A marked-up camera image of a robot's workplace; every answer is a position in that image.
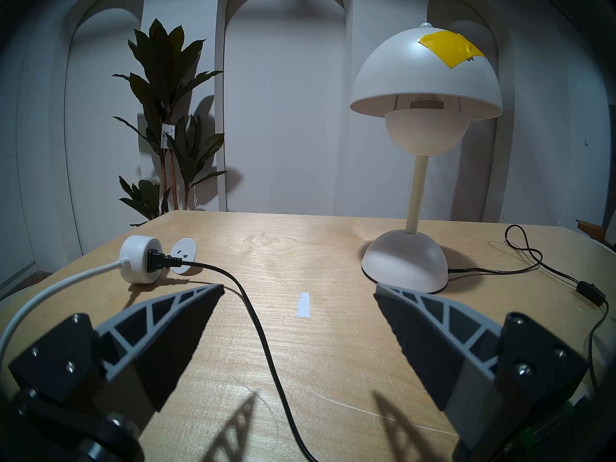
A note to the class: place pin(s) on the tall green potted plant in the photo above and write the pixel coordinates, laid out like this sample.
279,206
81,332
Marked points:
163,66

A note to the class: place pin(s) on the white round power socket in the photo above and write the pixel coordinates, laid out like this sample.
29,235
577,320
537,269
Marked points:
134,259

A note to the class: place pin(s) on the wooden white cushioned chair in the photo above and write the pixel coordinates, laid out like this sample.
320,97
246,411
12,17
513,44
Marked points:
592,230

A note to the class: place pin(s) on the yellow tape patch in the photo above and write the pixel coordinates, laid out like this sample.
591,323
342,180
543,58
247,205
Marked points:
450,47

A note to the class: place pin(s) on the grey black left gripper left finger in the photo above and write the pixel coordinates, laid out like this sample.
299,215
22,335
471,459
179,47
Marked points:
62,355

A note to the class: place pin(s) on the white mushroom table lamp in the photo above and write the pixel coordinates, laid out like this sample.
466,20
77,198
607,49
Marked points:
409,66

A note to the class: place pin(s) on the short white tape strip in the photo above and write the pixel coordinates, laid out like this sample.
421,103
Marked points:
303,305

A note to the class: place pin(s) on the white plant tag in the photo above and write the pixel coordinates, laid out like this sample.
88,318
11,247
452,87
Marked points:
167,135

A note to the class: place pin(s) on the white round socket disc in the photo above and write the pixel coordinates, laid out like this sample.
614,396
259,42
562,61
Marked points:
185,251

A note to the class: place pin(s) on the grey black left gripper right finger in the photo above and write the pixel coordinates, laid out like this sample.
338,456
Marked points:
529,365

